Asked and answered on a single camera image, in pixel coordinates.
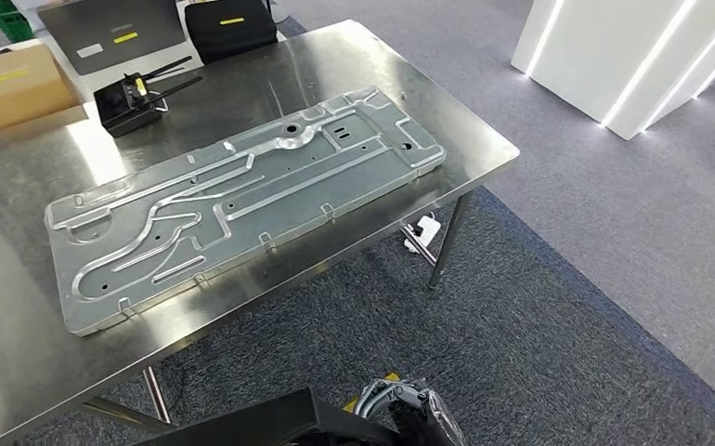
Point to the brown cardboard box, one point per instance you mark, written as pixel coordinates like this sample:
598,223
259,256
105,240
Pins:
19,86

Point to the yellow floor tape marker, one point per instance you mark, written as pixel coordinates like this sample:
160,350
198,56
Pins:
389,377

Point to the black bag with yellow label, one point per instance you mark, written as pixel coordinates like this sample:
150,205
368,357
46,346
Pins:
228,40

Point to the white lit display pillar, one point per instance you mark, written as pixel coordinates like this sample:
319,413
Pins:
591,55

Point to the large stamped metal plate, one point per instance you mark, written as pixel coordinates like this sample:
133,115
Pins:
271,178

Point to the white power strip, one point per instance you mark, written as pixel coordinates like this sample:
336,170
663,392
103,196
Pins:
426,231

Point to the black router with antennas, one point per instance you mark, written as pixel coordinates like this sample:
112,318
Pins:
120,114

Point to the black plastic plate bracket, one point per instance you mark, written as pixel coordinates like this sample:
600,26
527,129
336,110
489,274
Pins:
240,425

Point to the white table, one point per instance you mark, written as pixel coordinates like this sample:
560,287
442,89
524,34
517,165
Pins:
188,60

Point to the stainless steel workbench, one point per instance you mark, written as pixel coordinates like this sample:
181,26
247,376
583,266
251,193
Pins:
25,381

